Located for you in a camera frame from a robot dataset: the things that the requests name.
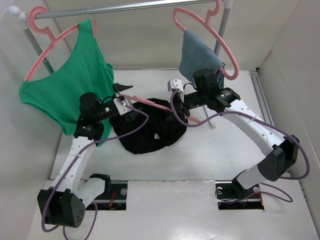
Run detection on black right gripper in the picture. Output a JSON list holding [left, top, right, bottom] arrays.
[[164, 90, 208, 121]]

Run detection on pink plastic hanger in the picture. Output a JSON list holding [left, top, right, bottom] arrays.
[[120, 93, 201, 124]]

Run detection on black t shirt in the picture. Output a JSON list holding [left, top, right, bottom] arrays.
[[109, 98, 187, 155]]

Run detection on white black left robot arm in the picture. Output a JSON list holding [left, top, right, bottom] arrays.
[[37, 83, 134, 232]]

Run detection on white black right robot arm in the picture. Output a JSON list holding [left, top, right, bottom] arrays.
[[168, 68, 300, 199]]

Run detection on pink hanger with jeans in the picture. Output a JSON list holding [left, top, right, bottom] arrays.
[[173, 0, 240, 81]]

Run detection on pink hanger with green top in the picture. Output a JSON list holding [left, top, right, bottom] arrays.
[[24, 5, 99, 82]]

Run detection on blue denim shorts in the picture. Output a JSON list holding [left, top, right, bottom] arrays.
[[178, 30, 225, 88]]

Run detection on green tank top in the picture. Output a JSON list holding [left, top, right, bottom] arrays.
[[19, 19, 114, 135]]

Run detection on metal clothes rack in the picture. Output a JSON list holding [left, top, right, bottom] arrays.
[[8, 0, 235, 130]]

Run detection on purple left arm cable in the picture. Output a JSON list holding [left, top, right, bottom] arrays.
[[41, 99, 150, 240]]

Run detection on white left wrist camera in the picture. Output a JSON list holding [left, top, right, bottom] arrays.
[[113, 98, 133, 116]]

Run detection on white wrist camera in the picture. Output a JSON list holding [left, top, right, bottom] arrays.
[[167, 79, 185, 102], [113, 98, 133, 116]]

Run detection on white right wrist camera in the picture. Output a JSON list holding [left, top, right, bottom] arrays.
[[167, 79, 185, 102]]

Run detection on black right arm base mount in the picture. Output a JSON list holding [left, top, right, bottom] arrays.
[[214, 180, 265, 210]]

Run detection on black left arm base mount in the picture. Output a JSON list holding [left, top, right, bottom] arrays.
[[80, 179, 128, 211]]

